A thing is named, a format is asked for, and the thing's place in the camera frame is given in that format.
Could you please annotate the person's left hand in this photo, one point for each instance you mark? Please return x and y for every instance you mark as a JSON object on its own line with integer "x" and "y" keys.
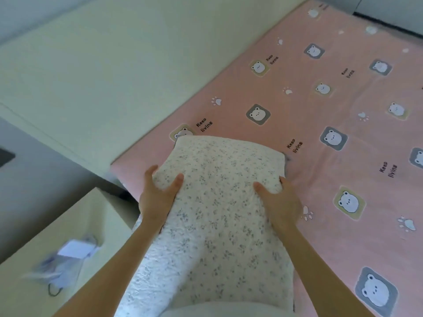
{"x": 158, "y": 198}

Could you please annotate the person's right hand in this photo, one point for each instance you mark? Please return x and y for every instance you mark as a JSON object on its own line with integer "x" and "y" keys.
{"x": 283, "y": 208}

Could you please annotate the person's left forearm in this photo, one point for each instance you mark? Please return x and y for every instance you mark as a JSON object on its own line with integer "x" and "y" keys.
{"x": 112, "y": 274}

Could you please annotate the dark wall switch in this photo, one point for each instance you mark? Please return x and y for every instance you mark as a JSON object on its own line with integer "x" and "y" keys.
{"x": 5, "y": 157}

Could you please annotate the floral white pillow grey trim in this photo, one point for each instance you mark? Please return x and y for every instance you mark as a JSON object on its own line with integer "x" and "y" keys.
{"x": 218, "y": 227}

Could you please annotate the white wardrobe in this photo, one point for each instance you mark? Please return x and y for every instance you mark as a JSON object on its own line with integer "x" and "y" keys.
{"x": 396, "y": 9}

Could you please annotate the cream nightstand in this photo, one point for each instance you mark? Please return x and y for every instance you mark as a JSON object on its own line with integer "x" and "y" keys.
{"x": 79, "y": 221}

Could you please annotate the blue crumpled pouch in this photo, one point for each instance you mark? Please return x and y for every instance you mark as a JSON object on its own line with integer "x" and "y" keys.
{"x": 53, "y": 270}

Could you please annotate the person's white shorts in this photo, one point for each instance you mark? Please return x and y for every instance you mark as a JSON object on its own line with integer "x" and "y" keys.
{"x": 225, "y": 311}

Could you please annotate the pink bear print bedsheet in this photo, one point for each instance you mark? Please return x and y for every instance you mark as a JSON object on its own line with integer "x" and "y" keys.
{"x": 297, "y": 82}

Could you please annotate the person's right forearm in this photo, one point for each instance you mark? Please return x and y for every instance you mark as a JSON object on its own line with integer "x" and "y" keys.
{"x": 320, "y": 274}

